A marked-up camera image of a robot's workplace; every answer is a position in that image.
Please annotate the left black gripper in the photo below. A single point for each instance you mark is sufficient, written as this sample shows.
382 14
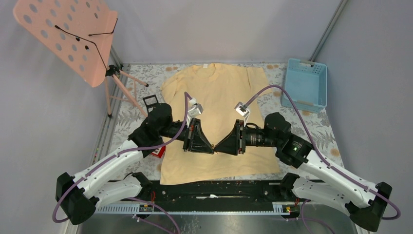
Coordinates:
195 139

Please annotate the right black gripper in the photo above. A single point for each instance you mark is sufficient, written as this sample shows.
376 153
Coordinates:
233 141

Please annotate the yellow shirt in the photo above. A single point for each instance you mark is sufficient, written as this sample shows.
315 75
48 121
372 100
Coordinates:
218 88

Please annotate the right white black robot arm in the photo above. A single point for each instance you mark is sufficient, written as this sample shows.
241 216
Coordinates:
363 201

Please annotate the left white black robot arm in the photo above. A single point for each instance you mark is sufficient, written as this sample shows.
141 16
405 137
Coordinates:
80 195

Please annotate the black open brooch case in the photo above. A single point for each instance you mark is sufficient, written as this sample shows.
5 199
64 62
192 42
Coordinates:
150 102

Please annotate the red box with white squares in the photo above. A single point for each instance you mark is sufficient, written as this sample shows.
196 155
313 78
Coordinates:
159 152

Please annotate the floral patterned table mat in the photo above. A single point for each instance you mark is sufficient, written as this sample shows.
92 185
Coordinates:
307 125

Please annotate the light blue plastic basket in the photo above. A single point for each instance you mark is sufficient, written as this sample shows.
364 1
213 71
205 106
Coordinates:
306 84

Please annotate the pink perforated music stand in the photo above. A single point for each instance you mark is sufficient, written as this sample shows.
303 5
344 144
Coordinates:
80 33

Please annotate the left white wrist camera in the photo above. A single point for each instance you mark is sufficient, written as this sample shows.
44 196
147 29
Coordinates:
195 109

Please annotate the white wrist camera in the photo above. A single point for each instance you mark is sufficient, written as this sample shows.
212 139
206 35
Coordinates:
244 111
195 109

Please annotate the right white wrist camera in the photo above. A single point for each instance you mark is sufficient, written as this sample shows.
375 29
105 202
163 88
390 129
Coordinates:
244 111

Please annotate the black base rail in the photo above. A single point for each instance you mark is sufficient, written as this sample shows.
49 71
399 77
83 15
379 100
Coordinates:
255 190

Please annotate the grey slotted cable duct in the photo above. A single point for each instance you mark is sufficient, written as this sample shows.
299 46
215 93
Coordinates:
255 208

